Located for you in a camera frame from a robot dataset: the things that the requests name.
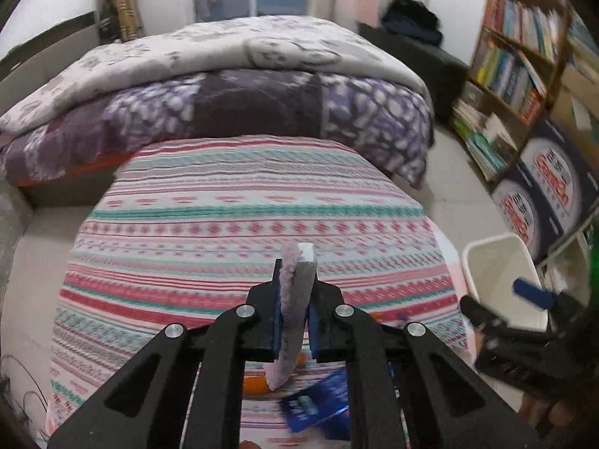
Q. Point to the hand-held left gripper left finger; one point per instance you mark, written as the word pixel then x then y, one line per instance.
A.
pixel 277 311

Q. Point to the white shelf rack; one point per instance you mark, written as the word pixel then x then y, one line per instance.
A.
pixel 561 255

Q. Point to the white plastic bin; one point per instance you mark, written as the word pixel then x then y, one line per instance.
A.
pixel 496 271

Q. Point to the black storage bench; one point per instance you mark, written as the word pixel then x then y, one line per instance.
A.
pixel 444 70

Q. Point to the brown cardboard box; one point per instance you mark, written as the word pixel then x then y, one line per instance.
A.
pixel 580 103

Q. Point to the dark blue clothing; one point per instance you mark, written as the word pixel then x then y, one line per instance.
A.
pixel 421 36

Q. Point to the pile of books and papers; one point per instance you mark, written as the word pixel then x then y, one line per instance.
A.
pixel 482 140

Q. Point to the row of green blue books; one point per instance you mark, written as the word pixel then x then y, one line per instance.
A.
pixel 505 79

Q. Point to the orange bed sheet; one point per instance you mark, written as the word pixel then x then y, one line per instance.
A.
pixel 70 170

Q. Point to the grey cloth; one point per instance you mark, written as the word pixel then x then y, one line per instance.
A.
pixel 295 318

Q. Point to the grey bed headboard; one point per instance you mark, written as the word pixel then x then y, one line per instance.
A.
pixel 47 51

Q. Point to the black bag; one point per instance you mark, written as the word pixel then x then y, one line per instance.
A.
pixel 407 11

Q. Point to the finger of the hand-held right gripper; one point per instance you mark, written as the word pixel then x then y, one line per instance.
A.
pixel 482 316
pixel 533 292

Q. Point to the stack of papers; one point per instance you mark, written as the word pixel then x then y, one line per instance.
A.
pixel 585 42

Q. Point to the striped patterned tablecloth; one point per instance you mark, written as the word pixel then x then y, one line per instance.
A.
pixel 234 224

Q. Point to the row of colourful books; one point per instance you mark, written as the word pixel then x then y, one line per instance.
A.
pixel 524 18

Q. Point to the orange wrapper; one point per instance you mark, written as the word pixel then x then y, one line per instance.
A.
pixel 255 385

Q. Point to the plaid coat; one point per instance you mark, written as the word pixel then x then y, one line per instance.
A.
pixel 121 4

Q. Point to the wooden bookshelf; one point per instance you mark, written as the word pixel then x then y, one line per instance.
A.
pixel 559 49

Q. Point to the person's right hand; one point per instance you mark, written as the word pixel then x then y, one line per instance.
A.
pixel 550 414

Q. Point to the purple patterned blanket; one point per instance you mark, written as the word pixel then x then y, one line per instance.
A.
pixel 257 103

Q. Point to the blue packet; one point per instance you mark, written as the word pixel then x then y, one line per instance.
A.
pixel 313 400

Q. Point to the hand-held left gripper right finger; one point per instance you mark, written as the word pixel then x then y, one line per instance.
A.
pixel 313 332

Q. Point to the blue water carton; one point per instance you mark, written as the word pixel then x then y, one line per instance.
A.
pixel 557 177
pixel 514 210

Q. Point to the grey printed quilt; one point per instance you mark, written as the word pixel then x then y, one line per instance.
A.
pixel 210 46

